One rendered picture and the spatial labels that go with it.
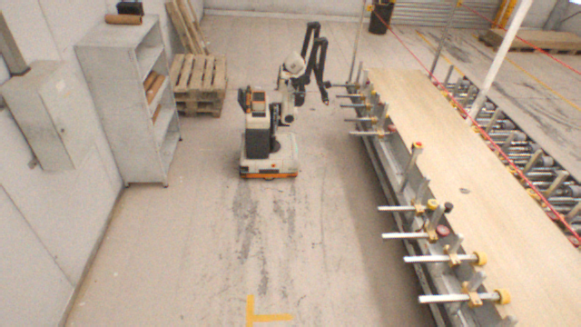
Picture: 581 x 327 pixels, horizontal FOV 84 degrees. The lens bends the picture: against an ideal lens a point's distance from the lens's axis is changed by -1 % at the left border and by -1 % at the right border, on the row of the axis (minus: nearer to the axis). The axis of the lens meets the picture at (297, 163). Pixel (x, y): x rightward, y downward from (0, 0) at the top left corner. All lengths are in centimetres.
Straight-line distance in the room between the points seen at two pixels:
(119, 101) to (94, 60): 38
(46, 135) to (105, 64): 91
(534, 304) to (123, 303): 284
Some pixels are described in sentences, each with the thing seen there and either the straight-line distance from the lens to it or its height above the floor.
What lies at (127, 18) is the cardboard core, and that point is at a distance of 353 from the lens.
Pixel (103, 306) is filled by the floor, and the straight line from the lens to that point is 316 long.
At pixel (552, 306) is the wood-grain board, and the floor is 90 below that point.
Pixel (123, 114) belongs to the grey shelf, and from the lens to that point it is 337.
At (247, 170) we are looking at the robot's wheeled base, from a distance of 367.
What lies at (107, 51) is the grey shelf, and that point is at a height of 151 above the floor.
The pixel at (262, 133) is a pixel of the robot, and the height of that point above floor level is 64.
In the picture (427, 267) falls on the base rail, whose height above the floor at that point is 70.
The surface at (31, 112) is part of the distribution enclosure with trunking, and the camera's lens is 245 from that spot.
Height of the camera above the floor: 259
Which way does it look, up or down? 40 degrees down
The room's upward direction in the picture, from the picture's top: 6 degrees clockwise
